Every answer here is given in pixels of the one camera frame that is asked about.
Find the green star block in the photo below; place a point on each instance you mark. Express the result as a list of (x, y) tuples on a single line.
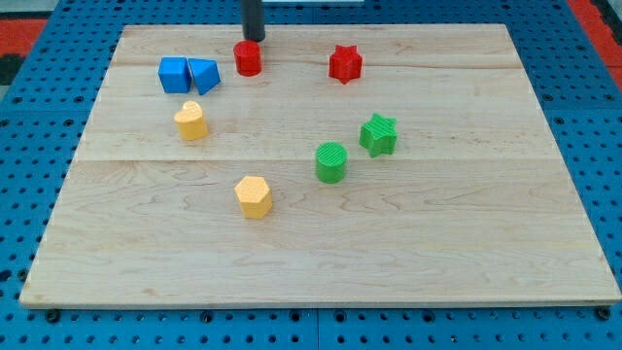
[(379, 135)]

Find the red star block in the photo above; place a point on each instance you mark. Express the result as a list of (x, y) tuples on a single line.
[(345, 64)]

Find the blue triangle block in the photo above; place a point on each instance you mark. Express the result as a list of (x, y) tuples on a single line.
[(205, 73)]

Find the green cylinder block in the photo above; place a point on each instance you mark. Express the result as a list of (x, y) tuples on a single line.
[(331, 160)]

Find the yellow hexagon block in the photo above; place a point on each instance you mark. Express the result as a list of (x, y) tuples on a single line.
[(254, 197)]

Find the light wooden board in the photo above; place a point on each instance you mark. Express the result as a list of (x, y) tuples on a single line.
[(475, 208)]

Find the yellow heart block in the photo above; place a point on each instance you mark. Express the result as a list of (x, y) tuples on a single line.
[(190, 121)]

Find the red cylinder block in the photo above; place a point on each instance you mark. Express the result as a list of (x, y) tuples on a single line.
[(247, 57)]

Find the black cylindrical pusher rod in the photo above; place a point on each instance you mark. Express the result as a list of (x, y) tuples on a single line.
[(252, 20)]

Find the blue cube block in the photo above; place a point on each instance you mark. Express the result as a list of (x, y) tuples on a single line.
[(174, 75)]

